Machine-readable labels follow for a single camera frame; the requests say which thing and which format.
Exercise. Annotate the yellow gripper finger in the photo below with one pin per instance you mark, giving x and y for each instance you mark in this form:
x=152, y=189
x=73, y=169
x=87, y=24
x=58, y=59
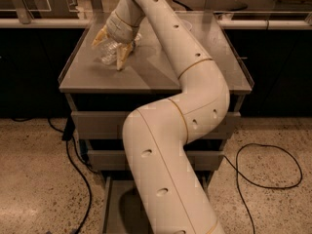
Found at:
x=122, y=53
x=101, y=35

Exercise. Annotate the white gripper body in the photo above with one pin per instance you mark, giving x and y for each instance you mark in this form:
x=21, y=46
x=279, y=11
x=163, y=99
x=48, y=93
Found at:
x=119, y=31

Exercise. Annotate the clear plastic water bottle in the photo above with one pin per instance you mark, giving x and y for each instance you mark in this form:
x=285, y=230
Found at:
x=107, y=49

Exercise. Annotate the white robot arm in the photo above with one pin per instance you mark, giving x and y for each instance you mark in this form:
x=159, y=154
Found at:
x=154, y=134

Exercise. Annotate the grey drawer cabinet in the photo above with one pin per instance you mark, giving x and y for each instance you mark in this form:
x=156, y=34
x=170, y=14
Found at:
x=90, y=85

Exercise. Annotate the grey top drawer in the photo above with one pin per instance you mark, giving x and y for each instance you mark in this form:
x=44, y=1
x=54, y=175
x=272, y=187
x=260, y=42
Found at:
x=108, y=125

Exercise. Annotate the grey drawer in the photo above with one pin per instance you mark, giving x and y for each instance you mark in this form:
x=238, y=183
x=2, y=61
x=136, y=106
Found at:
x=123, y=212
x=108, y=125
x=115, y=160

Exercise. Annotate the grey middle drawer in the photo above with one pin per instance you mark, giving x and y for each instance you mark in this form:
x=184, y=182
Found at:
x=115, y=160

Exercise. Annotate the grey bottom drawer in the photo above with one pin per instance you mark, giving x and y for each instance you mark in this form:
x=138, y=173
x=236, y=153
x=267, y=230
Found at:
x=123, y=212

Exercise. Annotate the white ceramic bowl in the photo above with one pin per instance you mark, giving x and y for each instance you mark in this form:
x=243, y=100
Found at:
x=187, y=24

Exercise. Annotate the black power adapter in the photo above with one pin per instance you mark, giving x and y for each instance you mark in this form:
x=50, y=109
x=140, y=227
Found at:
x=68, y=130

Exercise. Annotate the white horizontal rail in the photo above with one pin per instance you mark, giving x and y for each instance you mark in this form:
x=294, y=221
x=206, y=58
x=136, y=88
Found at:
x=225, y=24

